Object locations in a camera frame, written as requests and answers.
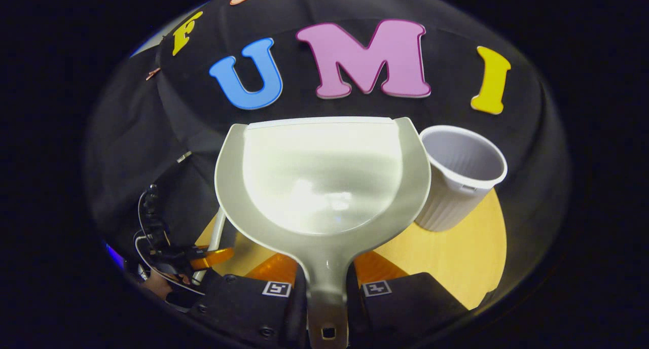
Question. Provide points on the copper clip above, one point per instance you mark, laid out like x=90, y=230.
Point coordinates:
x=152, y=74

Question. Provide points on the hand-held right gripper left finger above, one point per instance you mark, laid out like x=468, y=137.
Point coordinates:
x=243, y=308

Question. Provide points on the white ribbed garbage bin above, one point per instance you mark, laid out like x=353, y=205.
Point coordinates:
x=456, y=202

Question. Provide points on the small white broom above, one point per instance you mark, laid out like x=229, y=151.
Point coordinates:
x=215, y=232

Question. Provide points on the wooden desktop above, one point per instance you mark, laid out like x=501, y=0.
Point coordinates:
x=456, y=263

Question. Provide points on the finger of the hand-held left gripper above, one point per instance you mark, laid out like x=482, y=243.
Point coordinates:
x=215, y=256

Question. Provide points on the white dustpan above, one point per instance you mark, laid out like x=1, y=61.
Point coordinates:
x=324, y=176

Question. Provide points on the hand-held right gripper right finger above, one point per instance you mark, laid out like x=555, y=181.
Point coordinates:
x=405, y=308

